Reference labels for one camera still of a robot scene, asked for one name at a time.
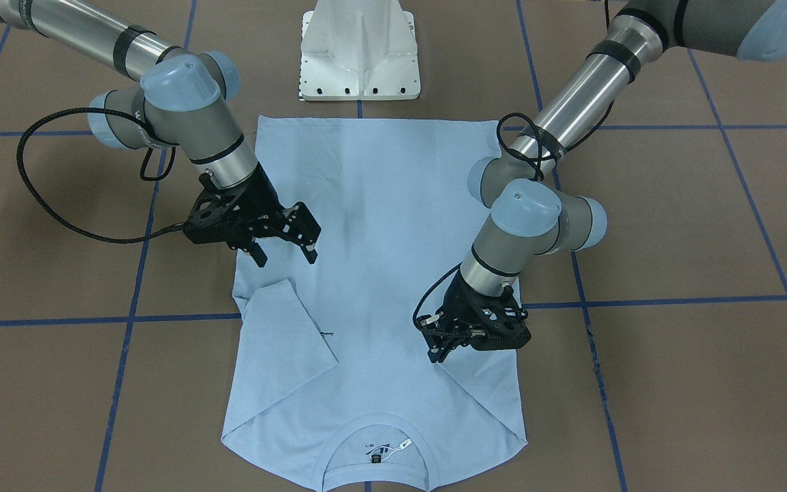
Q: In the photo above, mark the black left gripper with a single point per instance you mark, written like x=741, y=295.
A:
x=460, y=301

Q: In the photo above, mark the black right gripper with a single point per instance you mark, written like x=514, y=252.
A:
x=261, y=199

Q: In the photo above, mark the light blue t-shirt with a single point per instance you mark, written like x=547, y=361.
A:
x=330, y=372

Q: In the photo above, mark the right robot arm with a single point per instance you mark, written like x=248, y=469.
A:
x=179, y=102

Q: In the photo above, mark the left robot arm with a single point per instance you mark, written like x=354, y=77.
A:
x=527, y=216

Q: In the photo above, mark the white hang tag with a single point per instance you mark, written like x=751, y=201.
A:
x=403, y=445

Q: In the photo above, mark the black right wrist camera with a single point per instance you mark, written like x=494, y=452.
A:
x=213, y=219

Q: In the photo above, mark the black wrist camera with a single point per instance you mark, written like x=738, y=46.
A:
x=500, y=323
x=213, y=219

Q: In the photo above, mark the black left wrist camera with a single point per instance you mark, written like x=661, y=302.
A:
x=500, y=323

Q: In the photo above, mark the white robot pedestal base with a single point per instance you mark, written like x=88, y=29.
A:
x=358, y=50

